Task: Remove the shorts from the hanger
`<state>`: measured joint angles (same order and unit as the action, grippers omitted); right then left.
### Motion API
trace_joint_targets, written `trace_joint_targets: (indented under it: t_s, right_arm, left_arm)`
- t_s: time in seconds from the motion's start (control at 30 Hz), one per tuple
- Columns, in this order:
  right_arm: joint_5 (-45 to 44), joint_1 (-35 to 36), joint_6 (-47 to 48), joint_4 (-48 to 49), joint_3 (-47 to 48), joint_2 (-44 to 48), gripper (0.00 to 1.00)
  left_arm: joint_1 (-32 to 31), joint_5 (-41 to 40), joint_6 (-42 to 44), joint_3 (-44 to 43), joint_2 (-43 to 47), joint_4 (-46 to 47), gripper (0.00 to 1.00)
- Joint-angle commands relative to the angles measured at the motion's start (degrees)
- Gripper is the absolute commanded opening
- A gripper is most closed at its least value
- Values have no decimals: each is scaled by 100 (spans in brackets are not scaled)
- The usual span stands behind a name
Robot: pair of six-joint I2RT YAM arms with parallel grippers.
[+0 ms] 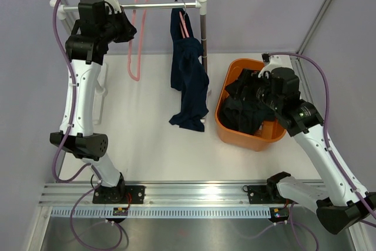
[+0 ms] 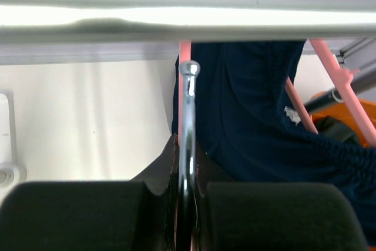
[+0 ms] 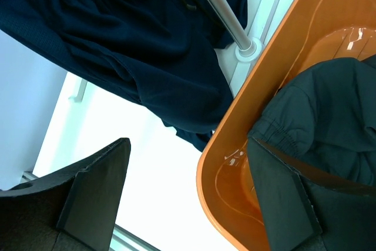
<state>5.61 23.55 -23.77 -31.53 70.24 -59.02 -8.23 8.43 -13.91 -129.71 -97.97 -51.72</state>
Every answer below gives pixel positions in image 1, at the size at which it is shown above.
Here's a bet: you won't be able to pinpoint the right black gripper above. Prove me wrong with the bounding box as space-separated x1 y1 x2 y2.
225 68 282 112

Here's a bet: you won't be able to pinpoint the dark green shorts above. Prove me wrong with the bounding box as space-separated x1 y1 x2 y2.
219 82 276 135

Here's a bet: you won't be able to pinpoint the pink hanger with green shorts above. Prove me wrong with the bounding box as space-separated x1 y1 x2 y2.
127 0 149 82

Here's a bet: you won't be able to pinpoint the pink hanger with navy shorts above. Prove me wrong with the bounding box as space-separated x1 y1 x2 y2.
179 2 189 38

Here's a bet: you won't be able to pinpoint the navy blue shorts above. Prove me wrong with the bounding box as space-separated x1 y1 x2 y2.
169 8 209 132

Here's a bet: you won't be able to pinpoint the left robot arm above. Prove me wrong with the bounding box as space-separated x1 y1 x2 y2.
50 0 136 203

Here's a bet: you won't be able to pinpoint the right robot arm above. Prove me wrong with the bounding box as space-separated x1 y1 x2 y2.
236 67 375 235

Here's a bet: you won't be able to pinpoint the orange plastic basket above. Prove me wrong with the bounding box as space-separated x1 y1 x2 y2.
214 58 287 152

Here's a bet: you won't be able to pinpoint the metal clothes rack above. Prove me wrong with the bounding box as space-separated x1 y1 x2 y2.
49 0 212 125

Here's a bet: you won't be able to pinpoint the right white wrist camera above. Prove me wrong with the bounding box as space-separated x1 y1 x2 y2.
258 53 283 78

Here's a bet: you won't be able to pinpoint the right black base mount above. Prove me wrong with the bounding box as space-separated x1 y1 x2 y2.
242 185 291 205

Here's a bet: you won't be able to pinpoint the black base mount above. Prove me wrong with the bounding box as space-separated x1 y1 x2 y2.
242 185 291 205
92 185 146 205

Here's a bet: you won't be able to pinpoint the purple floor cable left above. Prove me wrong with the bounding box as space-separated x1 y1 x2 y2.
69 186 129 251

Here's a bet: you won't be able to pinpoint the purple floor cable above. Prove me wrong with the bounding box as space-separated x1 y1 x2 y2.
231 200 320 251
69 186 129 251

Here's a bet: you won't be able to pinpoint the purple floor cable right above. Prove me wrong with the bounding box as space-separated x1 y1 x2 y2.
231 200 320 251

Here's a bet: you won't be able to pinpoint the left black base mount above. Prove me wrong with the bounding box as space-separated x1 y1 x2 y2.
92 185 146 205

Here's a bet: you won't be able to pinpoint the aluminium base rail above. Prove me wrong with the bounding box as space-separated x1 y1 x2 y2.
38 180 283 208

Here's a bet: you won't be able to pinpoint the white slotted cable duct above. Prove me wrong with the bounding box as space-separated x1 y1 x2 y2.
51 206 271 219

